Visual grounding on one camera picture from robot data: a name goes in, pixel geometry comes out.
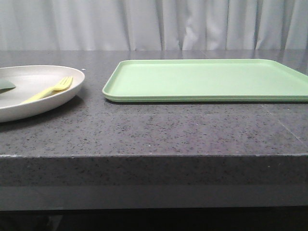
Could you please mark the yellow plastic fork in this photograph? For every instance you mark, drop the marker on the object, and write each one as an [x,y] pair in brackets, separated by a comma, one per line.
[63,84]

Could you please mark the beige round plate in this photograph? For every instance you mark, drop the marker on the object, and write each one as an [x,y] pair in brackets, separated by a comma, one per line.
[30,80]

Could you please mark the light green serving tray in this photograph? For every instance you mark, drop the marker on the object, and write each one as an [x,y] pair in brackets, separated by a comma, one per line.
[205,80]

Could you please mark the green plastic spoon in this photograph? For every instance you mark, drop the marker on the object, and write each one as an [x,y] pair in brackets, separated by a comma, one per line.
[5,86]

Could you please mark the white curtain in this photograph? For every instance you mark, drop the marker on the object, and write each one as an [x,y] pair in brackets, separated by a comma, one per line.
[153,25]

